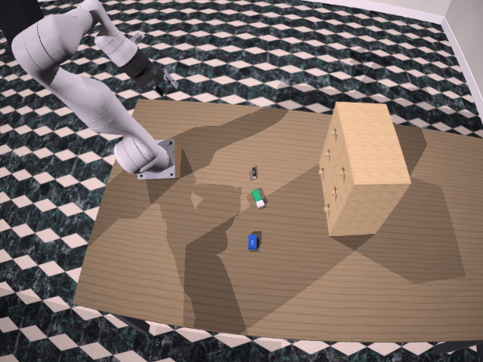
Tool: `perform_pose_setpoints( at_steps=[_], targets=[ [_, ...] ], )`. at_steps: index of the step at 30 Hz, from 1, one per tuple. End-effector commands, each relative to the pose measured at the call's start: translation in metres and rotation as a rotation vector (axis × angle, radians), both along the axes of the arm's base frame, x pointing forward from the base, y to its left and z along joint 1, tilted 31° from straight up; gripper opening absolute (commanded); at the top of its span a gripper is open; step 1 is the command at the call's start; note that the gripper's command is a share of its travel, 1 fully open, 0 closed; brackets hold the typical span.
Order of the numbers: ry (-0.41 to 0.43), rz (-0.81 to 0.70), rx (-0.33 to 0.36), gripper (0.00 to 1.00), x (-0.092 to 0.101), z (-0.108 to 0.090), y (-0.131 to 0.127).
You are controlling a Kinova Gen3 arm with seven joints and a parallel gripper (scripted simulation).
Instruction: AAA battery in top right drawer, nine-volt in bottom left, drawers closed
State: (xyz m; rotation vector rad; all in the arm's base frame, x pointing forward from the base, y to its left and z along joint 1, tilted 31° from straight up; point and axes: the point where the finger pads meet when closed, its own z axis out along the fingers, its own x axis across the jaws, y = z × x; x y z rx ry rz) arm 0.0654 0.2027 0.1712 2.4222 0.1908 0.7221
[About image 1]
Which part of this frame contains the green and white eraser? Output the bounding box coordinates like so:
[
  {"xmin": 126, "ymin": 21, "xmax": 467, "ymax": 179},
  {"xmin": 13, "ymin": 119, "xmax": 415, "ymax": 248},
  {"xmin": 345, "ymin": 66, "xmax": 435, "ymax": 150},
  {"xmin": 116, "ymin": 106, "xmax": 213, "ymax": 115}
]
[{"xmin": 251, "ymin": 189, "xmax": 265, "ymax": 208}]

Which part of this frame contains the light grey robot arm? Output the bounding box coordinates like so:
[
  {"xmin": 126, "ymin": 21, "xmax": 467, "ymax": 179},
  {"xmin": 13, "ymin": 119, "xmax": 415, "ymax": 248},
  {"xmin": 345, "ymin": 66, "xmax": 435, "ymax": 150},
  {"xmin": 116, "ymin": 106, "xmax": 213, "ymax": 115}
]
[{"xmin": 11, "ymin": 0, "xmax": 169, "ymax": 174}]

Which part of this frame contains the blue nine-volt battery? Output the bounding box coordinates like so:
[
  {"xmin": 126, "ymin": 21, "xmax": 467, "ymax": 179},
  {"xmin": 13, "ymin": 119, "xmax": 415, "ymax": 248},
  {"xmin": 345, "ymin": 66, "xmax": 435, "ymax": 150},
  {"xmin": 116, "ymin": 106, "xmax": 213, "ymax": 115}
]
[{"xmin": 248, "ymin": 235, "xmax": 257, "ymax": 250}]

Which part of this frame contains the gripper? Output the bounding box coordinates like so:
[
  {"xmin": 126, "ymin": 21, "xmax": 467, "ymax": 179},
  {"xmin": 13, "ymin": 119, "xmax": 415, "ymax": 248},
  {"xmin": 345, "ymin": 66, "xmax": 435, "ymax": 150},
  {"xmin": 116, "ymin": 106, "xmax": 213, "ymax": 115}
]
[{"xmin": 107, "ymin": 32, "xmax": 178, "ymax": 97}]

